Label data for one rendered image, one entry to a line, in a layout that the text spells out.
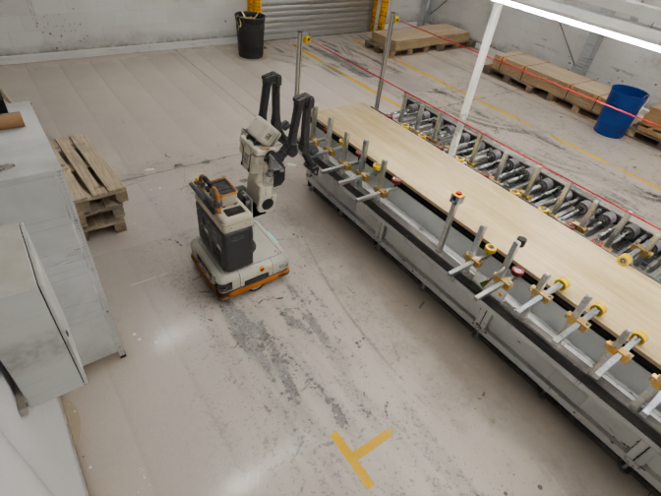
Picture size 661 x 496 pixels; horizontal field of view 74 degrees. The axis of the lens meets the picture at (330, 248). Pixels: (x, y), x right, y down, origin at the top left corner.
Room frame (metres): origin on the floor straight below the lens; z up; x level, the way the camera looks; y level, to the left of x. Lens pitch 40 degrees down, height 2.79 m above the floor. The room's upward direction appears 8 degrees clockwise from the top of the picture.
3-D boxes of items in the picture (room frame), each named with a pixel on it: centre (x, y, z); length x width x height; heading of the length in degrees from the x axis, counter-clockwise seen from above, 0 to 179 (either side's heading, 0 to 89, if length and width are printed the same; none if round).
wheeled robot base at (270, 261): (2.81, 0.78, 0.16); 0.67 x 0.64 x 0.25; 131
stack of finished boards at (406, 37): (10.75, -1.43, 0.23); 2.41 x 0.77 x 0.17; 132
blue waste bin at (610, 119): (7.15, -4.32, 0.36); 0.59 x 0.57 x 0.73; 131
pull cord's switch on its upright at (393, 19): (4.87, -0.33, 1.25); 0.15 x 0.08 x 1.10; 41
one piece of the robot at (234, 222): (2.75, 0.85, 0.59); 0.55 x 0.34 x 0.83; 41
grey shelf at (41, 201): (1.98, 1.82, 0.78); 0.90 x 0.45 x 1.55; 41
